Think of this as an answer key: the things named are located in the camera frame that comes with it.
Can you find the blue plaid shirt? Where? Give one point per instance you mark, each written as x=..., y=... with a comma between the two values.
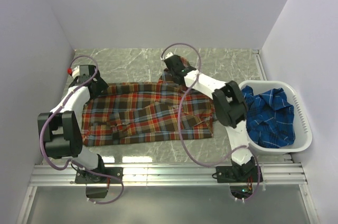
x=270, y=118

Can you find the white plastic laundry basket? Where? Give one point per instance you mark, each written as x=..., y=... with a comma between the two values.
x=303, y=134

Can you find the aluminium mounting rail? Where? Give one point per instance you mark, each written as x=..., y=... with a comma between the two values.
x=182, y=174

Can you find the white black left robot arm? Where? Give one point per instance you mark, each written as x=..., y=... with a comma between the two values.
x=60, y=129

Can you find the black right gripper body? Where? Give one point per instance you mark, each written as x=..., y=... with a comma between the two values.
x=173, y=75

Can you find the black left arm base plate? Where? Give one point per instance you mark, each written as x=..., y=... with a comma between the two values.
x=113, y=175

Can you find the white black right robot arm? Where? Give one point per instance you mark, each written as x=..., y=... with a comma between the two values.
x=230, y=109

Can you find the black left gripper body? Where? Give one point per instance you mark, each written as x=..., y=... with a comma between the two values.
x=101, y=86

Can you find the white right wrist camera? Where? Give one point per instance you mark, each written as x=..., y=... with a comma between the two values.
x=166, y=56

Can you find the red plaid long sleeve shirt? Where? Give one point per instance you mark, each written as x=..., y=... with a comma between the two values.
x=142, y=112

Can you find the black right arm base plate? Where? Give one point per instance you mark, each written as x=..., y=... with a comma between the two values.
x=227, y=174

